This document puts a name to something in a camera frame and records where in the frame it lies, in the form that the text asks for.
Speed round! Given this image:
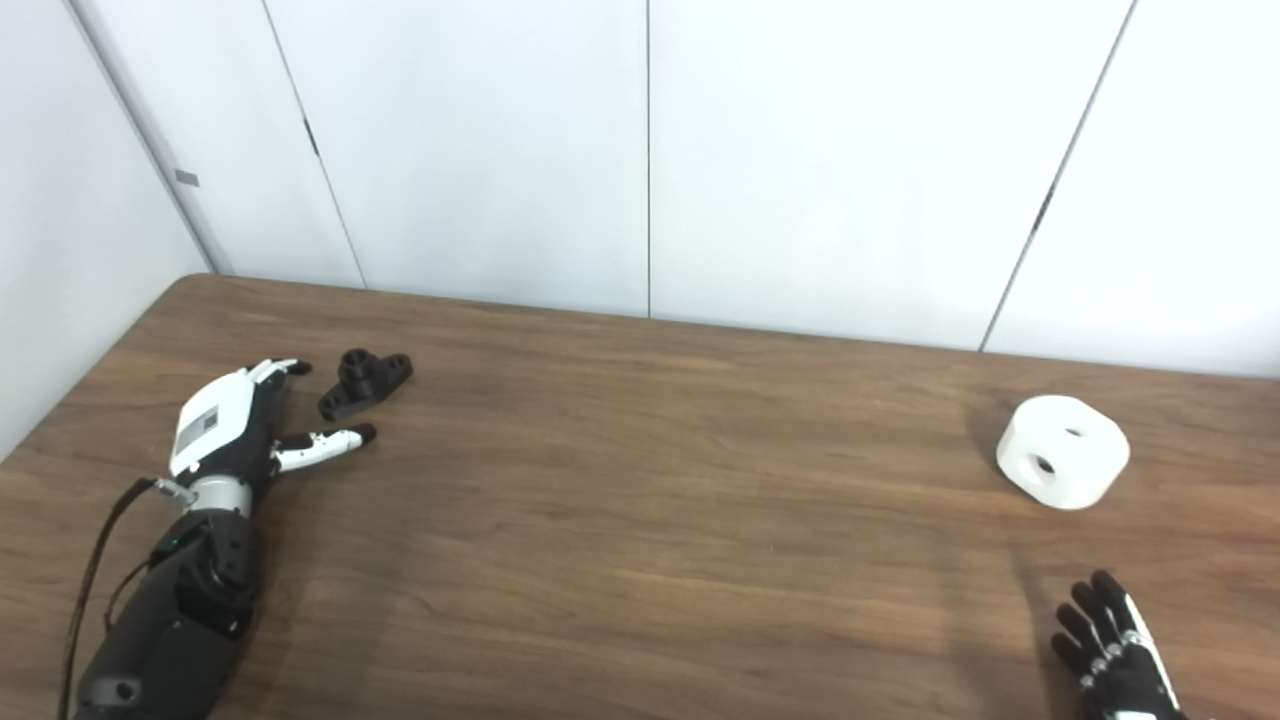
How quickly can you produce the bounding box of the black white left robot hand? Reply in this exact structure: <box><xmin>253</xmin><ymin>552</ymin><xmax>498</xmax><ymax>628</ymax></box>
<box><xmin>168</xmin><ymin>357</ymin><xmax>379</xmax><ymax>487</ymax></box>

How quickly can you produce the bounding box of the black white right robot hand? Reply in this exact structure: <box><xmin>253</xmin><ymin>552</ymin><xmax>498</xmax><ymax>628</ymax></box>
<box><xmin>1050</xmin><ymin>570</ymin><xmax>1187</xmax><ymax>720</ymax></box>

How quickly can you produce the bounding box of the black flanged holder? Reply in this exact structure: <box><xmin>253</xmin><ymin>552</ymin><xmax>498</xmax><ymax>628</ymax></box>
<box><xmin>318</xmin><ymin>348</ymin><xmax>415</xmax><ymax>422</ymax></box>

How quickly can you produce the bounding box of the round white cylindrical piece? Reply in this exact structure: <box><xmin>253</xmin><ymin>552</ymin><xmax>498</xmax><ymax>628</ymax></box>
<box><xmin>996</xmin><ymin>394</ymin><xmax>1131</xmax><ymax>511</ymax></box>

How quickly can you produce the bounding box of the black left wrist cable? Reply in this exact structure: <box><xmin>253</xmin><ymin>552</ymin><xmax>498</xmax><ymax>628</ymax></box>
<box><xmin>58</xmin><ymin>477</ymin><xmax>197</xmax><ymax>720</ymax></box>

